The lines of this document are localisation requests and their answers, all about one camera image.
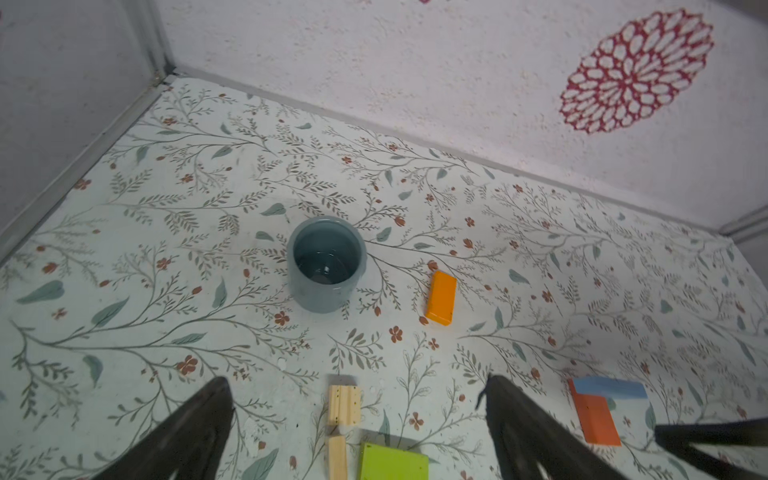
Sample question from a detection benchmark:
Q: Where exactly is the natural wood block pair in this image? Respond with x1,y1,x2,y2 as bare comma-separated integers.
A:
327,385,362,480

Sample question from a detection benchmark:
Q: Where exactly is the teal ceramic cup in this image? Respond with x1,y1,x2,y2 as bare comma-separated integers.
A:
286,216,367,314

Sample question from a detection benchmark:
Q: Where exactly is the lime green wooden block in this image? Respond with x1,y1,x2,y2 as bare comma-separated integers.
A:
359,443,429,480

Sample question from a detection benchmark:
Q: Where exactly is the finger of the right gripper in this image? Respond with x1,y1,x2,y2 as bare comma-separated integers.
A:
654,418,767,479

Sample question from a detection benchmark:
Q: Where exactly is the orange wooden block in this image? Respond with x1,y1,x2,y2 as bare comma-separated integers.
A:
425,271,457,326

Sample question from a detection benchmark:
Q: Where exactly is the red-orange wooden block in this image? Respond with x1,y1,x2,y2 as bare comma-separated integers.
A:
568,379,621,447

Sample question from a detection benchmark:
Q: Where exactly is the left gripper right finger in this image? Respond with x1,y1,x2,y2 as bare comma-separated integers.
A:
478,375,624,479

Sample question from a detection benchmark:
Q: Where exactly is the blue wooden block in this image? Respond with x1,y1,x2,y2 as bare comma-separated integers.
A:
572,376,648,400

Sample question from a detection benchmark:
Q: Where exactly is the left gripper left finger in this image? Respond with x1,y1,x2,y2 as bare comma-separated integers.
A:
96,377,234,479

